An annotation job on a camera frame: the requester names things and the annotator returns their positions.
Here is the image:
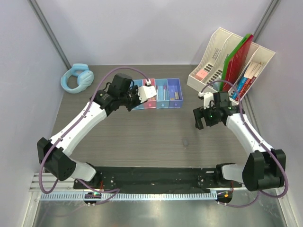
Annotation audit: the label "slotted cable duct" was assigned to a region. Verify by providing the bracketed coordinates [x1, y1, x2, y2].
[40, 191, 217, 201]

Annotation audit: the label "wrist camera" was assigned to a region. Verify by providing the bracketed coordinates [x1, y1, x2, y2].
[198, 92, 214, 110]
[138, 80, 157, 103]

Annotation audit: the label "red perforated board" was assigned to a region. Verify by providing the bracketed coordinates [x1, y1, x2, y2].
[222, 35, 254, 93]

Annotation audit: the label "white file organizer rack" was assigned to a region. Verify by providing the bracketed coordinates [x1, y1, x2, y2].
[187, 27, 275, 105]

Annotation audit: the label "magenta capped white pen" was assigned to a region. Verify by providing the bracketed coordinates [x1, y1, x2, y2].
[163, 85, 166, 101]

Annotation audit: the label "brown capped white pen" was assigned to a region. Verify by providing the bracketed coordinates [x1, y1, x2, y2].
[156, 86, 159, 102]

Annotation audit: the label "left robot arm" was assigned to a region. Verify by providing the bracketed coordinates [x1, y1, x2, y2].
[37, 74, 157, 193]

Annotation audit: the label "books in rack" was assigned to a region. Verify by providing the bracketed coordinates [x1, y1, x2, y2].
[236, 61, 263, 98]

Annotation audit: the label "green board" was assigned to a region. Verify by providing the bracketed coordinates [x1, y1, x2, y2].
[221, 34, 250, 92]

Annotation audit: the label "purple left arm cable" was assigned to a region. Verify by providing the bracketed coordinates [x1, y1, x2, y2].
[39, 67, 152, 209]

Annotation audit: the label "teal blue drawer box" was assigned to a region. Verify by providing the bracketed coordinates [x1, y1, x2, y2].
[155, 79, 169, 109]

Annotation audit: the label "grey eraser sleeve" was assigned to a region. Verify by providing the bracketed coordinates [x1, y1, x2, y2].
[182, 139, 189, 147]

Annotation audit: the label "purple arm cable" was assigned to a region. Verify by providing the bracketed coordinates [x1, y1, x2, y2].
[39, 67, 152, 209]
[200, 79, 289, 208]

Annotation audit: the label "pink drawer box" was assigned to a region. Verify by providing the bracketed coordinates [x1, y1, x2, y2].
[143, 79, 156, 109]

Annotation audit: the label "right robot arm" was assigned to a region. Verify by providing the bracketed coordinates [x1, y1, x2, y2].
[193, 92, 286, 192]

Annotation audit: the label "pink notepad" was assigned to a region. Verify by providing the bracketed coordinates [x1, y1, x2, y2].
[195, 69, 209, 81]

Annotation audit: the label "light blue drawer box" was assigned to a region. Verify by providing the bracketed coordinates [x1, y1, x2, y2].
[130, 79, 144, 110]

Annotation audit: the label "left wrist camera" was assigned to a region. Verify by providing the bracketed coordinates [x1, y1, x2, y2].
[138, 80, 157, 103]

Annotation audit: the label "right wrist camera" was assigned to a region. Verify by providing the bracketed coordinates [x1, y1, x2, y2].
[198, 92, 214, 110]

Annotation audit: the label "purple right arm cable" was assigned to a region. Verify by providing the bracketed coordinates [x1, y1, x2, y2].
[200, 79, 289, 208]

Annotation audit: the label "light blue headphones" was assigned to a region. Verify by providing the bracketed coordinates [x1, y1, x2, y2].
[60, 63, 94, 94]

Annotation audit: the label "purple drawer box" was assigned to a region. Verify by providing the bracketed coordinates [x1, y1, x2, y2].
[167, 78, 183, 108]

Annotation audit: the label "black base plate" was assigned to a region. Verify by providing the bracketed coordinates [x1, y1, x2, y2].
[73, 165, 242, 190]

